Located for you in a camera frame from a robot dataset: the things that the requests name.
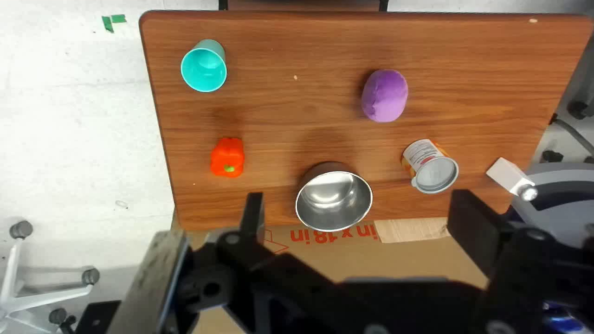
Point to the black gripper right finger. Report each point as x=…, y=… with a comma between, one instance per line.
x=477, y=228

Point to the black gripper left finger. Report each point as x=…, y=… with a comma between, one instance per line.
x=253, y=217

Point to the teal plastic cup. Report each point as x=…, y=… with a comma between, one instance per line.
x=203, y=67

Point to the silver metal pot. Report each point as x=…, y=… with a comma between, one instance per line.
x=333, y=197

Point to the brown cardboard panel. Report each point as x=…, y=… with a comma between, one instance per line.
x=381, y=249

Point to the white salt shaker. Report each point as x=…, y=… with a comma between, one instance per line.
x=509, y=176

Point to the orange toy pepper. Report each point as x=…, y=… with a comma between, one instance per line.
x=227, y=158

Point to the open tin can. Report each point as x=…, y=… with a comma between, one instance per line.
x=431, y=169

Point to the purple plush ball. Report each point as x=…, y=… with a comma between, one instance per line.
x=385, y=95

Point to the grey office chair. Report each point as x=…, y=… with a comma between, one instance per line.
x=32, y=297

